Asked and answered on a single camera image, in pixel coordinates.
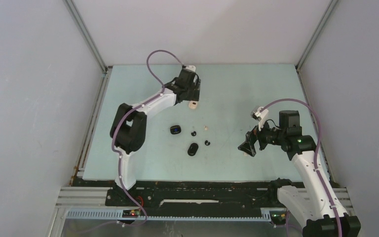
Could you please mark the black closed charging case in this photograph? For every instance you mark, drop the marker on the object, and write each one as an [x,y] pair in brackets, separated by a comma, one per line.
[192,150]

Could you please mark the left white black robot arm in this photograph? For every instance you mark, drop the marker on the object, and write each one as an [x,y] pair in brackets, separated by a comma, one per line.
[128,131]

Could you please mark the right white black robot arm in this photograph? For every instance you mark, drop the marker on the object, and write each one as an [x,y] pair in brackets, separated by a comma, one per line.
[322,214]

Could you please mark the left aluminium corner post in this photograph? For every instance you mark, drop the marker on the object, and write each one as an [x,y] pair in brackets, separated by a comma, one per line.
[81,25]

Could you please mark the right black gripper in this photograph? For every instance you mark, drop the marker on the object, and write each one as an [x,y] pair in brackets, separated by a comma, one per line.
[251,138]

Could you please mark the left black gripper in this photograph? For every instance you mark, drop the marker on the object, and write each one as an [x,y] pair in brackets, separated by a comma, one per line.
[194,95]

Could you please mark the black charging case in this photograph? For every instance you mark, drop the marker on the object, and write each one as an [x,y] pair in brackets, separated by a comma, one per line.
[175,129]
[192,150]

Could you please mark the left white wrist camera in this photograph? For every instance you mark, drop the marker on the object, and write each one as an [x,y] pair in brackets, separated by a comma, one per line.
[190,68]

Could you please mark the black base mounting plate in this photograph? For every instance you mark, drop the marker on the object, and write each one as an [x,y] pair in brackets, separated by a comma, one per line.
[217,199]

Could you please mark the aluminium frame rail front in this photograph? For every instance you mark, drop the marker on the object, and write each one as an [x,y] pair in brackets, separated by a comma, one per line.
[89,203]

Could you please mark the right controller board green led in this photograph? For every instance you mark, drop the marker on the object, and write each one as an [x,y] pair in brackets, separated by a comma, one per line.
[279,216]

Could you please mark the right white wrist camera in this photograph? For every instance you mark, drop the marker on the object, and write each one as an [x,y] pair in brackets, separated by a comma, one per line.
[260,114]

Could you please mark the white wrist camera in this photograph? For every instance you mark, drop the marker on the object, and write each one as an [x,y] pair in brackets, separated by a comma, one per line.
[260,114]
[190,68]

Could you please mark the white slotted cable duct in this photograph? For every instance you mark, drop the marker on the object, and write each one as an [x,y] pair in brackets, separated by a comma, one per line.
[163,214]

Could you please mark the left controller board red led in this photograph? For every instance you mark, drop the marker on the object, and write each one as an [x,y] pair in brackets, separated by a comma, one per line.
[130,214]

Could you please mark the beige earbud charging case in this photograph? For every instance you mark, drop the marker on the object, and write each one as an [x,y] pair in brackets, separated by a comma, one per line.
[193,105]

